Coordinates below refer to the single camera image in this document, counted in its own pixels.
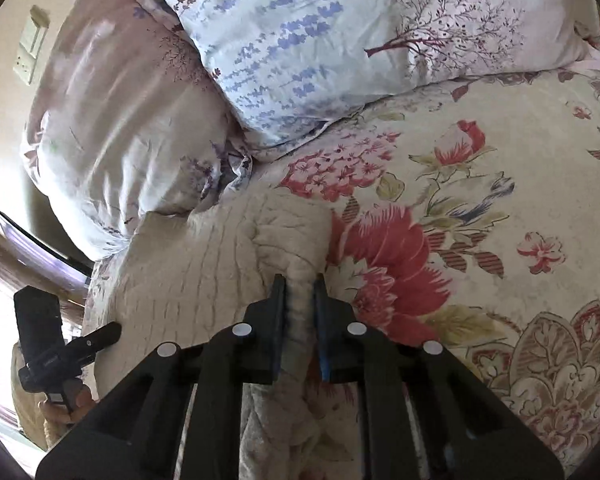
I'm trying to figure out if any floral bedspread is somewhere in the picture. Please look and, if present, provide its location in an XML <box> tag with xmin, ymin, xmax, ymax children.
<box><xmin>82</xmin><ymin>66</ymin><xmax>600</xmax><ymax>478</ymax></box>

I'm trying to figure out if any white wall switch panel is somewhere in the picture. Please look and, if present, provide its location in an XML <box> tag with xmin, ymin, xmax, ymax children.
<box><xmin>12</xmin><ymin>6</ymin><xmax>50</xmax><ymax>86</ymax></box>

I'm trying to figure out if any person's left hand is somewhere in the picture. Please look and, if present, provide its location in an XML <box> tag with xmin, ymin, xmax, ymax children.
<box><xmin>38</xmin><ymin>386</ymin><xmax>97</xmax><ymax>427</ymax></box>

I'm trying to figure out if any pink lavender-print pillow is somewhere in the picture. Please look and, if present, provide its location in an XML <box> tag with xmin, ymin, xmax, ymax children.
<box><xmin>138</xmin><ymin>0</ymin><xmax>588</xmax><ymax>162</ymax></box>

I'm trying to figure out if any cream knit sweater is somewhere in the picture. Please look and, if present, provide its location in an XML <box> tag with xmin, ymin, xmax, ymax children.
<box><xmin>83</xmin><ymin>190</ymin><xmax>360</xmax><ymax>479</ymax></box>

